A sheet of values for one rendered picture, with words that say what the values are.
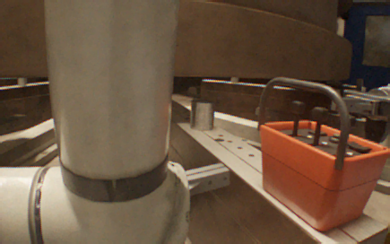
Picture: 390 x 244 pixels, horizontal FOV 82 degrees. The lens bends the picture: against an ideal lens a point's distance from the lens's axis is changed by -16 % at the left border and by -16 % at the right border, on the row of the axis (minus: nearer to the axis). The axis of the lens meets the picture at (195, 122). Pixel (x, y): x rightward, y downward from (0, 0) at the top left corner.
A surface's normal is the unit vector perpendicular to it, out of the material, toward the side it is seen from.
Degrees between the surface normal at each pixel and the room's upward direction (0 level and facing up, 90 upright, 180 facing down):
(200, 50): 90
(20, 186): 24
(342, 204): 97
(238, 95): 90
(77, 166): 100
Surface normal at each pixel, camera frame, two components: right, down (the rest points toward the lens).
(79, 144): -0.19, 0.38
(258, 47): 0.45, 0.23
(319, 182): -0.93, 0.16
